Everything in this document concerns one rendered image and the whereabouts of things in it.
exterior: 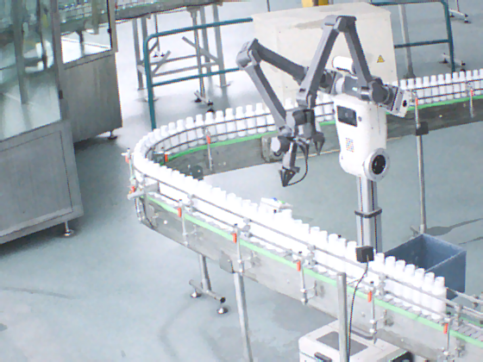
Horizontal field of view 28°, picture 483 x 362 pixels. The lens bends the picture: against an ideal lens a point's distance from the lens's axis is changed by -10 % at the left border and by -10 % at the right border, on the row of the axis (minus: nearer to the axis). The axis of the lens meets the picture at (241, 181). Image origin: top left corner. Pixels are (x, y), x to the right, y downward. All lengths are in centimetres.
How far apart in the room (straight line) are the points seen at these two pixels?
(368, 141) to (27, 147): 324
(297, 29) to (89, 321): 333
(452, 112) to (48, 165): 295
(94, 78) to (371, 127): 522
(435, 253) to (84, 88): 560
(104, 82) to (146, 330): 405
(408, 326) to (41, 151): 413
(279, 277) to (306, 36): 427
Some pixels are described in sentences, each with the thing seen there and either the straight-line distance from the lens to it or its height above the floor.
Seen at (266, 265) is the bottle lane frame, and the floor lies 93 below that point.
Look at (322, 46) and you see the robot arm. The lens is 434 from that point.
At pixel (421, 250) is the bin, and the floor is 87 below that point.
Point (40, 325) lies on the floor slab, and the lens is 637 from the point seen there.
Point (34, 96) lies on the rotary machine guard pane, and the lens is 731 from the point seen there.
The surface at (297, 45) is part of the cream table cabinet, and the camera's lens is 847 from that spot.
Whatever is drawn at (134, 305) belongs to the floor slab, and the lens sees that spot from 646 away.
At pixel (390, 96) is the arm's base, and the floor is 156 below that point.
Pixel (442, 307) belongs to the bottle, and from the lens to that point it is 373.
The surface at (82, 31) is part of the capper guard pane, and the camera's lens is 952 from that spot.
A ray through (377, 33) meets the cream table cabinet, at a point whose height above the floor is 99.
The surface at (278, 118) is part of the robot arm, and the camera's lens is 465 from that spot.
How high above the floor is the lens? 280
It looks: 20 degrees down
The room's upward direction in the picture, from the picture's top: 7 degrees counter-clockwise
